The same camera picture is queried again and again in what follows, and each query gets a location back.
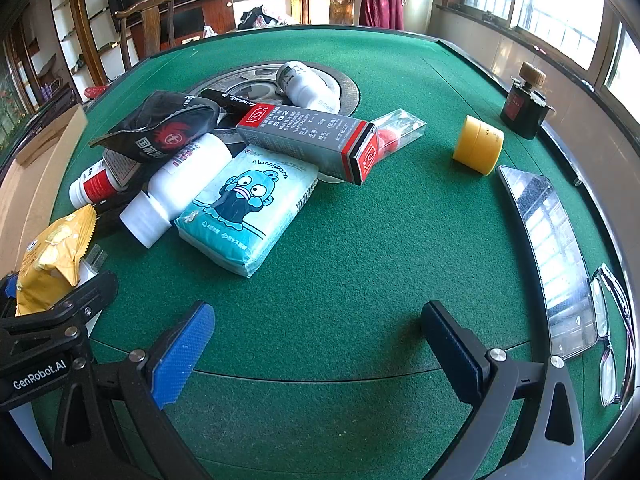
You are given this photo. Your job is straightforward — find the yellow snack packet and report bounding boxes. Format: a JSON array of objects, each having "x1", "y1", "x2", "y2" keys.
[{"x1": 16, "y1": 204, "x2": 98, "y2": 317}]

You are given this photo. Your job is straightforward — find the eyeglasses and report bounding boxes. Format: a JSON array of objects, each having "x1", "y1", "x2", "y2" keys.
[{"x1": 590, "y1": 265, "x2": 636, "y2": 408}]

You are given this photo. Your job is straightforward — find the white wall shelf unit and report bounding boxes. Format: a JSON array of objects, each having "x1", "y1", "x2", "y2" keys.
[{"x1": 50, "y1": 0, "x2": 131, "y2": 91}]

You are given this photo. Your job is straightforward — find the yellow round jar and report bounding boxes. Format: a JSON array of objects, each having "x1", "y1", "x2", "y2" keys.
[{"x1": 453, "y1": 115, "x2": 505, "y2": 176}]

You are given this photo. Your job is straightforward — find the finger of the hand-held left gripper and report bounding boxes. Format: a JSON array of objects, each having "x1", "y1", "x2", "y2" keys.
[
  {"x1": 0, "y1": 270, "x2": 120, "y2": 358},
  {"x1": 0, "y1": 272, "x2": 21, "y2": 318}
]

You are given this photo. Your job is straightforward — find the dark wooden chair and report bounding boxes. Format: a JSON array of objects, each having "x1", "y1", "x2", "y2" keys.
[{"x1": 112, "y1": 0, "x2": 182, "y2": 73}]

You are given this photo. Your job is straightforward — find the floral wall mural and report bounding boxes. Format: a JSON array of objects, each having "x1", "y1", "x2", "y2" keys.
[{"x1": 0, "y1": 35, "x2": 36, "y2": 156}]

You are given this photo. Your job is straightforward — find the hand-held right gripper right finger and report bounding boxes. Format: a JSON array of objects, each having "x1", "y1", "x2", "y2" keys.
[{"x1": 421, "y1": 301, "x2": 587, "y2": 480}]

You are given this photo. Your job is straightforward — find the brown cardboard box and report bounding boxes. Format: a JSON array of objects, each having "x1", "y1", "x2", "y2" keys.
[{"x1": 0, "y1": 105, "x2": 88, "y2": 281}]

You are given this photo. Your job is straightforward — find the window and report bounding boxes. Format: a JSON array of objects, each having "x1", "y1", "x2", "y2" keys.
[{"x1": 460, "y1": 0, "x2": 640, "y2": 131}]

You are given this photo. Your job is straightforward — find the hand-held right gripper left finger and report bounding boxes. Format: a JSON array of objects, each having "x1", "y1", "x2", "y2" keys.
[{"x1": 52, "y1": 301, "x2": 217, "y2": 480}]

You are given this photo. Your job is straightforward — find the grey red glue box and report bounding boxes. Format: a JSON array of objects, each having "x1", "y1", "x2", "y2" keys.
[{"x1": 236, "y1": 102, "x2": 377, "y2": 187}]

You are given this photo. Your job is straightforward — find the clear plastic box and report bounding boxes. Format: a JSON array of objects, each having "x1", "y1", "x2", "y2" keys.
[{"x1": 370, "y1": 108, "x2": 427, "y2": 155}]

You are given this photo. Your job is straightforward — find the pile of clothes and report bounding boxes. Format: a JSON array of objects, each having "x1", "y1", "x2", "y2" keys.
[{"x1": 237, "y1": 6, "x2": 301, "y2": 31}]

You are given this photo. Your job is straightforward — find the white bottle green label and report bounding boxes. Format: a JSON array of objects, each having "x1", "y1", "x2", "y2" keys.
[{"x1": 276, "y1": 61, "x2": 342, "y2": 113}]

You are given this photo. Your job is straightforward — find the dark ink bottle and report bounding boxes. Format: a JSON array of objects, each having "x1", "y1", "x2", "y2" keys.
[{"x1": 501, "y1": 61, "x2": 556, "y2": 141}]

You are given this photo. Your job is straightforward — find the black foil pouch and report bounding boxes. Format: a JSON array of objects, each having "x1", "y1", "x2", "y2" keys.
[{"x1": 89, "y1": 91, "x2": 223, "y2": 163}]

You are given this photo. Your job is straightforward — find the teal cartoon tissue pack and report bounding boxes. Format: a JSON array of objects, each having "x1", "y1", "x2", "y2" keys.
[{"x1": 173, "y1": 145, "x2": 319, "y2": 278}]

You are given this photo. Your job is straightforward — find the white bottle red label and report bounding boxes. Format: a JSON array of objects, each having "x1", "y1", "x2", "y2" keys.
[{"x1": 69, "y1": 157, "x2": 141, "y2": 210}]

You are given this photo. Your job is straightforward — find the white bottle red print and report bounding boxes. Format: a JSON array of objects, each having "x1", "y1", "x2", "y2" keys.
[{"x1": 119, "y1": 132, "x2": 241, "y2": 250}]

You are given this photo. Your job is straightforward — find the round metal table centre disc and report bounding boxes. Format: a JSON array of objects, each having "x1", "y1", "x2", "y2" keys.
[{"x1": 187, "y1": 62, "x2": 362, "y2": 136}]

